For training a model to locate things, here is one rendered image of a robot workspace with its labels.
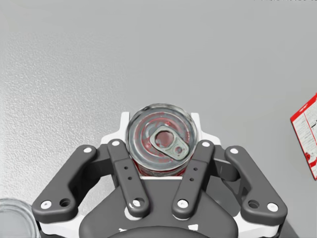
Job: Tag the red and white can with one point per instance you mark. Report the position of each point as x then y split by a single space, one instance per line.
141 138

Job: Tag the silver-lidded flat can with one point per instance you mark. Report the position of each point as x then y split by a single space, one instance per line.
12 219

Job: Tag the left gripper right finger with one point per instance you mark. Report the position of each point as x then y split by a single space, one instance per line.
257 183

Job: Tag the red and white carton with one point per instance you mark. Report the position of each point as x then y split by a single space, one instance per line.
305 134

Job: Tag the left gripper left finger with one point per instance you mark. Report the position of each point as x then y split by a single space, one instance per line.
62 183

